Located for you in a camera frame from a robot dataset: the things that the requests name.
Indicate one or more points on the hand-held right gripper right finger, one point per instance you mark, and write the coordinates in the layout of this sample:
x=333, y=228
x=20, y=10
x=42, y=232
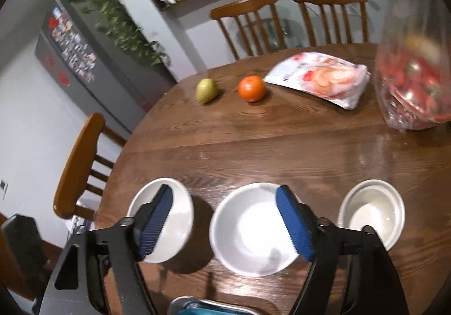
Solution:
x=294, y=223

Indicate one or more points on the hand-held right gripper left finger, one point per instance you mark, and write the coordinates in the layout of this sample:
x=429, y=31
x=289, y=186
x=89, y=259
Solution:
x=156, y=223

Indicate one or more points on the medium white bowl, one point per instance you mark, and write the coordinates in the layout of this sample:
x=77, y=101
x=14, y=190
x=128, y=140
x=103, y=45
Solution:
x=179, y=227

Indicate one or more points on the large white bowl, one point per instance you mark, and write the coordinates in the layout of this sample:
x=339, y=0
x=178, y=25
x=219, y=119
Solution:
x=246, y=230

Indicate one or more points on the small tall white bowl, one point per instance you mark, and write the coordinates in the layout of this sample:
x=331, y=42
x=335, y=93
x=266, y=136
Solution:
x=373, y=209

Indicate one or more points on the large blue patterned square plate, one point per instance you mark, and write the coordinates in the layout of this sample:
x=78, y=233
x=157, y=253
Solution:
x=211, y=306

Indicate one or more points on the grey refrigerator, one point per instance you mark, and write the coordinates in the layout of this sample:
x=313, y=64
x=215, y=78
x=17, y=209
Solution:
x=112, y=89

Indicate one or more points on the green pear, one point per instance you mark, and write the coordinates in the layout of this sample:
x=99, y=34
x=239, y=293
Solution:
x=206, y=91

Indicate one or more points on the orange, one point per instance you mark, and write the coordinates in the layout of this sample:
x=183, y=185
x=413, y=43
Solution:
x=252, y=88

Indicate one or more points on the white red snack packet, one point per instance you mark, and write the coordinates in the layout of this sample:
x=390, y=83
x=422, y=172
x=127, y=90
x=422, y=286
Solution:
x=317, y=78

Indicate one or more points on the clear plastic bag of strawberries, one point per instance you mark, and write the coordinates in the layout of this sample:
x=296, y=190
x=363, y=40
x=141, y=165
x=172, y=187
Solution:
x=412, y=82

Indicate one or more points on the group of fridge photo magnets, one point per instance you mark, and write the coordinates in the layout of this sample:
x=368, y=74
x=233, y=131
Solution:
x=75, y=50

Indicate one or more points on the trailing green plant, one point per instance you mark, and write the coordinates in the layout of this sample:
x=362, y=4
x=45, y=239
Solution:
x=116, y=22

